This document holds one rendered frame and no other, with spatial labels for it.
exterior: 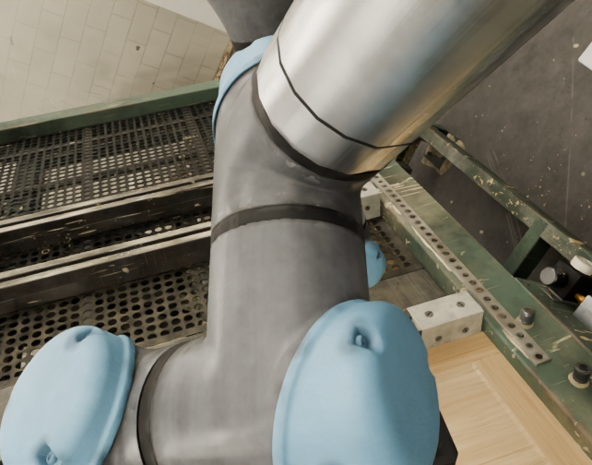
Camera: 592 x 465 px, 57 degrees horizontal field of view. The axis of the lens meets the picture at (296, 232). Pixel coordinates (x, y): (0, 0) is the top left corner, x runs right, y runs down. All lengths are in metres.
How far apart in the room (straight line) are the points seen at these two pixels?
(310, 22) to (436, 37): 0.05
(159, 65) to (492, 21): 6.13
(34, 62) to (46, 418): 6.13
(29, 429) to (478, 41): 0.24
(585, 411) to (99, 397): 0.83
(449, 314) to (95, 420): 0.86
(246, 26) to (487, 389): 0.71
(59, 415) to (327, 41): 0.19
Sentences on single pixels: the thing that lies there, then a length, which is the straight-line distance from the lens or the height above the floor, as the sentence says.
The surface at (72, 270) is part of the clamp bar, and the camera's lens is 1.31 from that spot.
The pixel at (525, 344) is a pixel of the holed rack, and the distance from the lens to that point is 1.05.
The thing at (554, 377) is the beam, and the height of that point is 0.88.
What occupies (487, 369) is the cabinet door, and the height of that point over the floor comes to 0.93.
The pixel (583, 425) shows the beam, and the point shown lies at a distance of 0.97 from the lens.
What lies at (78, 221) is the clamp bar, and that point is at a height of 1.54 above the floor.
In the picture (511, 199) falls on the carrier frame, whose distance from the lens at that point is 2.08.
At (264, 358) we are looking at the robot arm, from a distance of 0.21.
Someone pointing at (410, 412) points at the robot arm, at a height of 1.56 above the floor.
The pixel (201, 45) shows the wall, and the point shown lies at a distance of 6.23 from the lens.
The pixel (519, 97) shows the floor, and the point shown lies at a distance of 2.46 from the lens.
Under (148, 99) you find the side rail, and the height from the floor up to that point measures 1.33.
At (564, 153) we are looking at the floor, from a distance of 2.23.
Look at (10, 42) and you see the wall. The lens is 6.31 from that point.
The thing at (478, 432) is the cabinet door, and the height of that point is 1.00.
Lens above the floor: 1.71
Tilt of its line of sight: 27 degrees down
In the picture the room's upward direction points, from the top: 77 degrees counter-clockwise
